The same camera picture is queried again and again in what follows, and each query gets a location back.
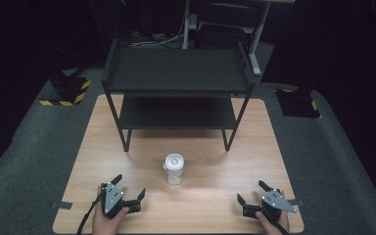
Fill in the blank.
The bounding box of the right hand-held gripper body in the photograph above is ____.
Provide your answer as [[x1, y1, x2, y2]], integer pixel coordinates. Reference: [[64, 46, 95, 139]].
[[242, 188, 298, 223]]

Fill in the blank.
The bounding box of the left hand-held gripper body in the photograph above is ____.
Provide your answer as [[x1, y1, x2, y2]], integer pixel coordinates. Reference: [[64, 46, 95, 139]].
[[100, 181, 142, 220]]

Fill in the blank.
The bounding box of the white lidded steel cup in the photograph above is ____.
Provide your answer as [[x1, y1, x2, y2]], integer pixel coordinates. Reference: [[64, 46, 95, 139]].
[[162, 153, 186, 187]]

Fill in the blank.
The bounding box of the black two-tier shelf rack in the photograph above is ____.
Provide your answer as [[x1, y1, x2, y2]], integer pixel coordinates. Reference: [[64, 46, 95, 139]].
[[101, 38, 257, 153]]

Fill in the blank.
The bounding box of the person's right hand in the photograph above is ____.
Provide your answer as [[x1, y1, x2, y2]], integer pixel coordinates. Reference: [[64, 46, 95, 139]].
[[255, 190, 291, 235]]

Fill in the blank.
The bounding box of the person's left hand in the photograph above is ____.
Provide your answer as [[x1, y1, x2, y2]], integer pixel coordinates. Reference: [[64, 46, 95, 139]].
[[91, 185, 130, 235]]

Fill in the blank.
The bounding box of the grey tape strip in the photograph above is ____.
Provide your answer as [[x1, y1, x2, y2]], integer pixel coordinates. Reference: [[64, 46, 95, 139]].
[[287, 198, 305, 208], [50, 200, 73, 211]]

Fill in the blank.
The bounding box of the white metal stand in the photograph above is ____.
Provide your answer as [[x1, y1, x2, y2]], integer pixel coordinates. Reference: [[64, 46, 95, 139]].
[[181, 0, 296, 77]]

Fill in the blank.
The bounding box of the black box under stand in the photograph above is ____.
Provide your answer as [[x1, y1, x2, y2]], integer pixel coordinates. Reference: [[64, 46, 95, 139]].
[[195, 23, 253, 51]]

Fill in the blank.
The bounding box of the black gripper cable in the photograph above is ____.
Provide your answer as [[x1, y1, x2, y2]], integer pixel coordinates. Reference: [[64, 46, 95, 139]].
[[264, 211, 291, 235], [75, 189, 108, 235]]

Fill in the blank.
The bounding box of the black yellow striped base plate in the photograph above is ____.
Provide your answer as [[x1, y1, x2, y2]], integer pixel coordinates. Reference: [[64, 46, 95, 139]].
[[38, 75, 92, 108], [274, 87, 322, 118]]

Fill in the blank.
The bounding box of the white cables bundle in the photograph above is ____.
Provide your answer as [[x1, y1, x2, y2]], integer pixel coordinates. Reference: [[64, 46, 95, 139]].
[[129, 19, 186, 47]]

